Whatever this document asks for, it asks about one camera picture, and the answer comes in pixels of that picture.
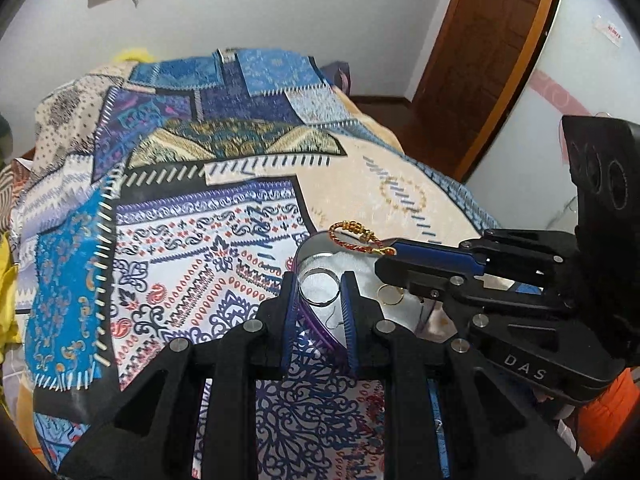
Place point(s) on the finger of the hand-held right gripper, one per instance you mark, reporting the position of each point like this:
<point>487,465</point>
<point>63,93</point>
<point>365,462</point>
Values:
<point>435,251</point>
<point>425,277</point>

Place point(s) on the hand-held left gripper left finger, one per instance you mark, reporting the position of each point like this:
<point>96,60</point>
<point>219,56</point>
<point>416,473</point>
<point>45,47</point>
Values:
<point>288,322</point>

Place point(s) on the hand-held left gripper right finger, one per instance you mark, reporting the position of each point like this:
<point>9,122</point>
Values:
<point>348,327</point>

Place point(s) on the round clear purple jewelry box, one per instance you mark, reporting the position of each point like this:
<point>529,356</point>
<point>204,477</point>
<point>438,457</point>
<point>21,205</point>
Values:
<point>330,262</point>

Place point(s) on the person's right forearm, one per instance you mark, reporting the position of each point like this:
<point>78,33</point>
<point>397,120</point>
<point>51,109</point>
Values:
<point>607,410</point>

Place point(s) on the patchwork printed blanket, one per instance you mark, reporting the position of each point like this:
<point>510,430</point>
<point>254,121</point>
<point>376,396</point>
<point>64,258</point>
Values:
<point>200,200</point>

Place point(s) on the purple bag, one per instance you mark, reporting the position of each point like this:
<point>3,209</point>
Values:
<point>339,76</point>

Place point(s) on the brown wooden door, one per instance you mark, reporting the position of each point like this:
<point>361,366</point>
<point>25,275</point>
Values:
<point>490,45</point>

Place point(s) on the yellow fluffy cloth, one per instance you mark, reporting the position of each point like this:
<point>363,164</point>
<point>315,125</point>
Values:
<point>131,55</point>

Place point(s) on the white and red wall sticker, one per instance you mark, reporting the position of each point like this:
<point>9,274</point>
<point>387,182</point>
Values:
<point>608,34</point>

